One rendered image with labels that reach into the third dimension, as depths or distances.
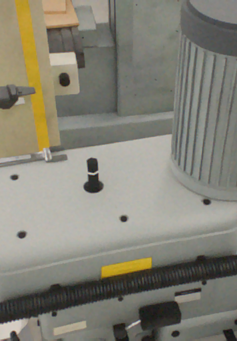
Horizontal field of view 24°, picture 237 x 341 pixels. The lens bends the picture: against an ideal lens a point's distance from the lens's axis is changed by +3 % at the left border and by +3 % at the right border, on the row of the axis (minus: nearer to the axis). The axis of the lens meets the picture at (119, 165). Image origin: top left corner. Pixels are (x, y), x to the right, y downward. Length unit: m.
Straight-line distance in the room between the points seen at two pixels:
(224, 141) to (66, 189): 0.30
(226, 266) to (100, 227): 0.23
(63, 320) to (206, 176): 0.37
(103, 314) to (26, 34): 1.87
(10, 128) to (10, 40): 0.50
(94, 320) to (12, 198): 0.28
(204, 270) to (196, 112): 0.28
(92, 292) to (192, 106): 0.35
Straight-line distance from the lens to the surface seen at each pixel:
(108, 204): 0.97
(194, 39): 0.85
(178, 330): 1.19
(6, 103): 1.89
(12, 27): 2.74
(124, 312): 1.10
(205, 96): 0.88
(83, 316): 1.08
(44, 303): 0.96
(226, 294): 1.16
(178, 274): 0.98
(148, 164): 1.05
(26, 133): 3.06
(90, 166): 0.96
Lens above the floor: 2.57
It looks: 41 degrees down
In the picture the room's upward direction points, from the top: 1 degrees counter-clockwise
